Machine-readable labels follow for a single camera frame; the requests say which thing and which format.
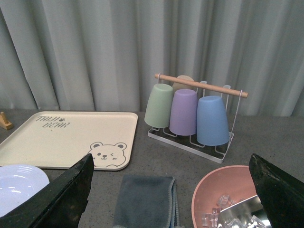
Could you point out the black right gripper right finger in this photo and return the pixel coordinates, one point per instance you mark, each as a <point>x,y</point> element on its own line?
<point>281,194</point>

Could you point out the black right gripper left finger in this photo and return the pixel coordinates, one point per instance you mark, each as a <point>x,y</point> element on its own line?
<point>58,205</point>

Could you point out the white round plate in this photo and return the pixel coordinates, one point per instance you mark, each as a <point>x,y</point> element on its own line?
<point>18,183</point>

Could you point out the metal scoop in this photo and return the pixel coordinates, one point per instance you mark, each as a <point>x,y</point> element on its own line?
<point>251,206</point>

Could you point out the pink bowl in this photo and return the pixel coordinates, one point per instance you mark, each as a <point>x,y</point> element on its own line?
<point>234,181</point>

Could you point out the cream bear tray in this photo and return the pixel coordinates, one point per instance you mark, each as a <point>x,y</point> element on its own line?
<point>57,140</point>

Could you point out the clear ice cubes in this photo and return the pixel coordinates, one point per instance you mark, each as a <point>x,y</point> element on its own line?
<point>210,220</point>

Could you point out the grey folded cloth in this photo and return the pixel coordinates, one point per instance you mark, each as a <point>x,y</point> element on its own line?
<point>147,202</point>

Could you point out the blue plastic cup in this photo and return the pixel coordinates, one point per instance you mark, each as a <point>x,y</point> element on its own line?
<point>212,122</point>

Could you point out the wooden dish rack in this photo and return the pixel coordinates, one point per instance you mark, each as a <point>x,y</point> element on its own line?
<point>4,122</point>

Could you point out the purple plastic cup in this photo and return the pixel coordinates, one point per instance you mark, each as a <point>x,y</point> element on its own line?
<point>184,112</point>

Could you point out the green plastic cup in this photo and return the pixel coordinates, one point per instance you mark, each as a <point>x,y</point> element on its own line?
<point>158,109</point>

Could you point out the grey curtain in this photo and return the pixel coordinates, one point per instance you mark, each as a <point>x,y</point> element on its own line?
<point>102,55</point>

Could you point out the white wire cup rack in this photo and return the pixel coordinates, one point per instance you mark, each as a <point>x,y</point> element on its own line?
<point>190,143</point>

